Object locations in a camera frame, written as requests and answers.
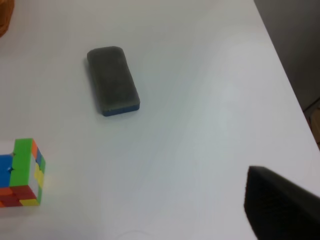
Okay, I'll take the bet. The cardboard box beyond table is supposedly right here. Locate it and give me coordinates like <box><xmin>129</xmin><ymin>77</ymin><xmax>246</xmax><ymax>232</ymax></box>
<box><xmin>303</xmin><ymin>98</ymin><xmax>320</xmax><ymax>148</ymax></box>

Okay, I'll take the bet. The dark grey whiteboard eraser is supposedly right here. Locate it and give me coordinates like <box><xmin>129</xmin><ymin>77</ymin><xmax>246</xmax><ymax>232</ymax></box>
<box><xmin>87</xmin><ymin>46</ymin><xmax>141</xmax><ymax>117</ymax></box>

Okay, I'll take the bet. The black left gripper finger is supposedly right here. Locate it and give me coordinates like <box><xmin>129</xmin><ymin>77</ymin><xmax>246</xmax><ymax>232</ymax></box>
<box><xmin>244</xmin><ymin>166</ymin><xmax>320</xmax><ymax>240</ymax></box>

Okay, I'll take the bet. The woven wicker basket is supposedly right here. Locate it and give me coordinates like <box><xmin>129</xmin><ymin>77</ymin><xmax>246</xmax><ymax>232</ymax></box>
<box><xmin>0</xmin><ymin>0</ymin><xmax>15</xmax><ymax>37</ymax></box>

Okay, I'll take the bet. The multicoloured puzzle cube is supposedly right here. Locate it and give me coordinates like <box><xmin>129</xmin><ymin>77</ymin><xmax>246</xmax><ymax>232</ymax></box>
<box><xmin>0</xmin><ymin>138</ymin><xmax>46</xmax><ymax>208</ymax></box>

